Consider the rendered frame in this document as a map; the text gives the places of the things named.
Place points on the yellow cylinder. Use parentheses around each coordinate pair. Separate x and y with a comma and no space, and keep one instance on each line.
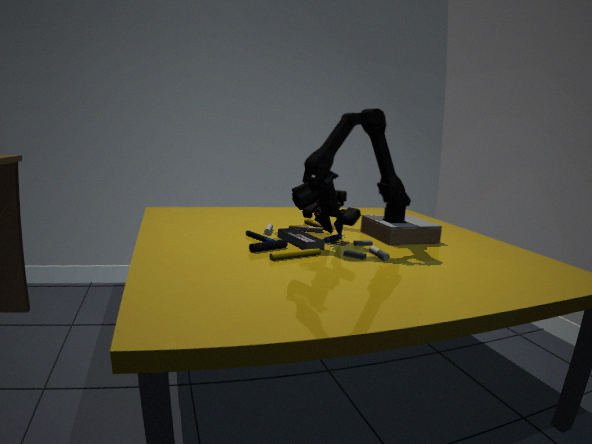
(294,254)

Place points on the dark keyboard with keys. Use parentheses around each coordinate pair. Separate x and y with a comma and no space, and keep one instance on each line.
(301,239)

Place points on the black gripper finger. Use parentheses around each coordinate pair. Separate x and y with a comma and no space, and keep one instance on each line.
(326,223)
(339,227)

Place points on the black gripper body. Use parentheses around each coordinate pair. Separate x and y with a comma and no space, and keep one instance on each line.
(330,207)

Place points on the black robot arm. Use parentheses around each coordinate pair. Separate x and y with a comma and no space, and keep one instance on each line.
(320,162)

